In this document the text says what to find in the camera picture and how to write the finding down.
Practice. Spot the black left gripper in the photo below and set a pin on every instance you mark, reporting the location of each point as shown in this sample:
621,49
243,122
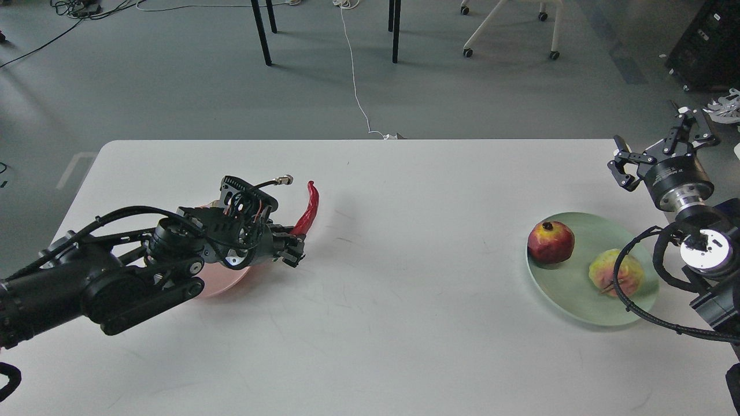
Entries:
272,242

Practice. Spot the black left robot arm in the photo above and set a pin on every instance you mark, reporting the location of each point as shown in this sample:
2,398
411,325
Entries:
136,262

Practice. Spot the black equipment case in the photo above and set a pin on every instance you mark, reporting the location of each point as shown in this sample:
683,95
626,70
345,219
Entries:
706,57

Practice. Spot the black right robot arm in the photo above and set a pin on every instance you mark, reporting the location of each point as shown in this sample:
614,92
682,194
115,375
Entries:
699,251

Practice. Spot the yellow pink peach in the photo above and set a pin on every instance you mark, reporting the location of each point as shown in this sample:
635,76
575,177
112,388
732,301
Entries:
630,275

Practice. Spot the pink plate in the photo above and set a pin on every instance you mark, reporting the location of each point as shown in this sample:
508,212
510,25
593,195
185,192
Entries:
218,279

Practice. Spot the light green plate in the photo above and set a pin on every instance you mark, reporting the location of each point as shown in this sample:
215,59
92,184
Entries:
567,285

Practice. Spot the red chili pepper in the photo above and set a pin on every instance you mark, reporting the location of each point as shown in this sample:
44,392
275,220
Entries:
304,224

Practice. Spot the red pomegranate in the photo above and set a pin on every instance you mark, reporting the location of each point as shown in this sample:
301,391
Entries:
551,242

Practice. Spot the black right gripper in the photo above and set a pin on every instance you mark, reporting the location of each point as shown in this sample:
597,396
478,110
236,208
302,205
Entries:
674,178

